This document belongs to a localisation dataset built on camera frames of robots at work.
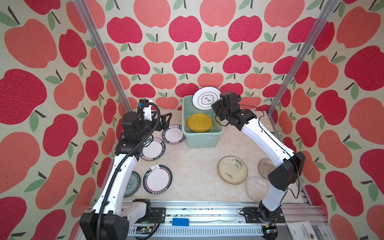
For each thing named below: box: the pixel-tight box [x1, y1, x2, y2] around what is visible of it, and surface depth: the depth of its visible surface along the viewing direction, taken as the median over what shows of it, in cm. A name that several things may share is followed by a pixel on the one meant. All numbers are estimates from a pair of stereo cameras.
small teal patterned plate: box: [123, 171, 141, 198], surface depth 86 cm
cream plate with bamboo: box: [218, 156, 248, 185], surface depth 92 cm
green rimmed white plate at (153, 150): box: [139, 138, 166, 161], surface depth 101 cm
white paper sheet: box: [286, 220, 319, 240], surface depth 70 cm
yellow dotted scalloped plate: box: [187, 113, 213, 133], surface depth 114 cm
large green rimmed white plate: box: [141, 164, 174, 196], surface depth 87 cm
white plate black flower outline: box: [192, 86, 222, 111], surface depth 88 cm
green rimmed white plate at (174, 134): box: [162, 124, 186, 145], surface depth 107 cm
